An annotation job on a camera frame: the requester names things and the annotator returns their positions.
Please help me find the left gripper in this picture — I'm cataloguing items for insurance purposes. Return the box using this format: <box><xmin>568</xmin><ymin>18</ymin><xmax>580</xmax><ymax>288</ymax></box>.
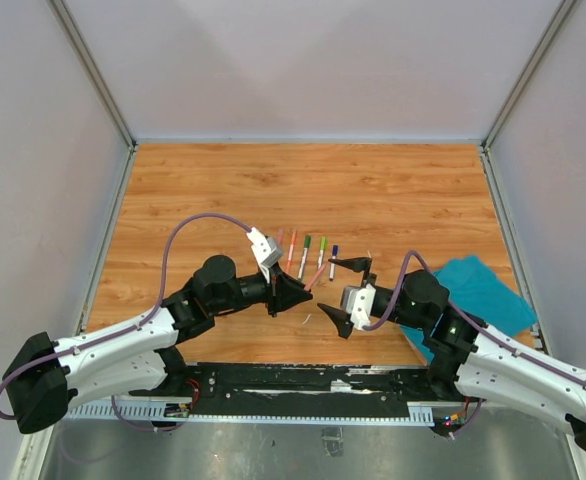
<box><xmin>211</xmin><ymin>263</ymin><xmax>313</xmax><ymax>318</ymax></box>

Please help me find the pink pen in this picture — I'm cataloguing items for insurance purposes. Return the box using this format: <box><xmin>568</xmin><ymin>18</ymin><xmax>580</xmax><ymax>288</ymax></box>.
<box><xmin>304</xmin><ymin>264</ymin><xmax>326</xmax><ymax>292</ymax></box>

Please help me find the white grey pen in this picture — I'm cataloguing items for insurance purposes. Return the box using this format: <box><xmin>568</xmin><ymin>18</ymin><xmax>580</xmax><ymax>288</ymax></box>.
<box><xmin>329</xmin><ymin>255</ymin><xmax>338</xmax><ymax>281</ymax></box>

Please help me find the white pen green tip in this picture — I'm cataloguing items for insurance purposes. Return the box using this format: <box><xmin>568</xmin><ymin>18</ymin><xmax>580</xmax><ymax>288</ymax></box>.
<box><xmin>297</xmin><ymin>235</ymin><xmax>312</xmax><ymax>282</ymax></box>

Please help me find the light green pen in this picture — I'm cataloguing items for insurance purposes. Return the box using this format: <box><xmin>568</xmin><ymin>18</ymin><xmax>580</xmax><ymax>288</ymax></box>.
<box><xmin>317</xmin><ymin>236</ymin><xmax>327</xmax><ymax>270</ymax></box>

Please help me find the orange pen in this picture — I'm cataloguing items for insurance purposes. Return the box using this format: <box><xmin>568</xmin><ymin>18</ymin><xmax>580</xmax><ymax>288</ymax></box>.
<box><xmin>285</xmin><ymin>229</ymin><xmax>297</xmax><ymax>274</ymax></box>

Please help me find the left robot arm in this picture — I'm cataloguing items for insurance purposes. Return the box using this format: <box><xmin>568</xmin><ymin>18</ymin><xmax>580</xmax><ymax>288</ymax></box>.
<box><xmin>2</xmin><ymin>255</ymin><xmax>313</xmax><ymax>434</ymax></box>

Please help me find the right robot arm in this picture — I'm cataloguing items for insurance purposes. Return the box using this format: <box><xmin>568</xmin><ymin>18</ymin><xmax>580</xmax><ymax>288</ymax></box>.
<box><xmin>320</xmin><ymin>257</ymin><xmax>586</xmax><ymax>451</ymax></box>

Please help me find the teal cloth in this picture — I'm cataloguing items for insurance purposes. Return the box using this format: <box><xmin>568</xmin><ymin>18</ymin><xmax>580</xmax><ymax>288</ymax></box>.
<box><xmin>402</xmin><ymin>254</ymin><xmax>537</xmax><ymax>361</ymax></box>

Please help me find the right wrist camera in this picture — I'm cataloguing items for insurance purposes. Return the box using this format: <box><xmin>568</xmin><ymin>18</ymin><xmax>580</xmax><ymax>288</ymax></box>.
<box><xmin>340</xmin><ymin>285</ymin><xmax>376</xmax><ymax>331</ymax></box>

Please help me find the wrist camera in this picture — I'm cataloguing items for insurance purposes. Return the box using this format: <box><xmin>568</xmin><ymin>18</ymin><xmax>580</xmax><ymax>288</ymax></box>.
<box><xmin>340</xmin><ymin>285</ymin><xmax>376</xmax><ymax>331</ymax></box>
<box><xmin>246</xmin><ymin>227</ymin><xmax>283</xmax><ymax>278</ymax></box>

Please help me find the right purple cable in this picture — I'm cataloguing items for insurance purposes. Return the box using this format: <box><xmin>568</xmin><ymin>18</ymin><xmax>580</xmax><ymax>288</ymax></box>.
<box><xmin>362</xmin><ymin>249</ymin><xmax>586</xmax><ymax>401</ymax></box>

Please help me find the purple cable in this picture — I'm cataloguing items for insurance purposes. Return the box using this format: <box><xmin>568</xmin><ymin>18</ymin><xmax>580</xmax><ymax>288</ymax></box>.
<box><xmin>0</xmin><ymin>212</ymin><xmax>254</xmax><ymax>420</ymax></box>
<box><xmin>362</xmin><ymin>249</ymin><xmax>586</xmax><ymax>401</ymax></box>

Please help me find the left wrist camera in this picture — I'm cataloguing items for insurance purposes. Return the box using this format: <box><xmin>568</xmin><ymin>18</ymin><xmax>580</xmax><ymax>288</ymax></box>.
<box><xmin>246</xmin><ymin>227</ymin><xmax>283</xmax><ymax>278</ymax></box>

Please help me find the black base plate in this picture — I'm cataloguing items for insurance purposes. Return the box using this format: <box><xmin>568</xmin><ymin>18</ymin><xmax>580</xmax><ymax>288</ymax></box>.
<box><xmin>162</xmin><ymin>361</ymin><xmax>489</xmax><ymax>420</ymax></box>

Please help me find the white cable duct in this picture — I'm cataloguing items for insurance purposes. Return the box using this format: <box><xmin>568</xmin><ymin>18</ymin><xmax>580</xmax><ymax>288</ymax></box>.
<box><xmin>66</xmin><ymin>395</ymin><xmax>435</xmax><ymax>427</ymax></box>

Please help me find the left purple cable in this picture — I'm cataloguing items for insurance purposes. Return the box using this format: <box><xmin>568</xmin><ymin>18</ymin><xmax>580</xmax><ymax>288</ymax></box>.
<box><xmin>0</xmin><ymin>212</ymin><xmax>254</xmax><ymax>420</ymax></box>

